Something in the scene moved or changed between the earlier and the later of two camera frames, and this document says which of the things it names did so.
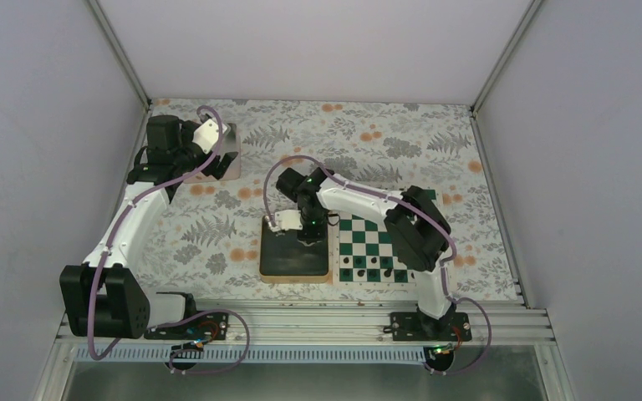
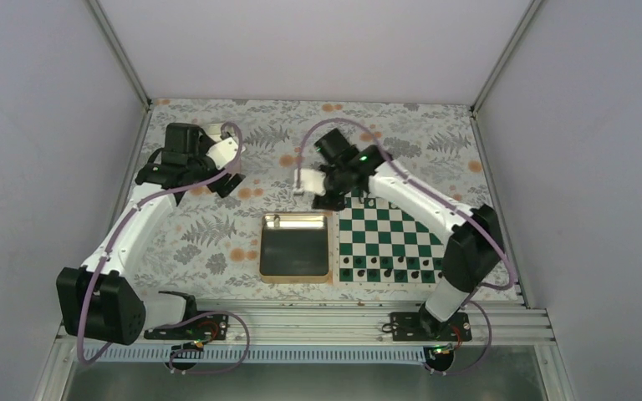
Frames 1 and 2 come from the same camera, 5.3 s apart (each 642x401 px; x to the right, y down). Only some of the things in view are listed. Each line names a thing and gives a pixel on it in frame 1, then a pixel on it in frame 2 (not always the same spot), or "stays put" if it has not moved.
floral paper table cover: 210,249 stays put
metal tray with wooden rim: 283,260 stays put
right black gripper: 316,235 -> 337,204
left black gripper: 218,171 -> 216,185
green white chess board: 363,255 stays put
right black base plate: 417,326 stays put
